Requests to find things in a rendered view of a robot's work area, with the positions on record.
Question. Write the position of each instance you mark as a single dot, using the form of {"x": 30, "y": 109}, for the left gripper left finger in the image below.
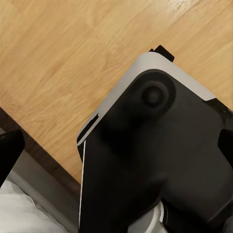
{"x": 12, "y": 145}

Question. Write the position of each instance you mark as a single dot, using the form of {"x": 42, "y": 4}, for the bed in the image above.
{"x": 32, "y": 201}

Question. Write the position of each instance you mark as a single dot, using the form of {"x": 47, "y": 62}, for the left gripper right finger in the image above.
{"x": 225, "y": 144}

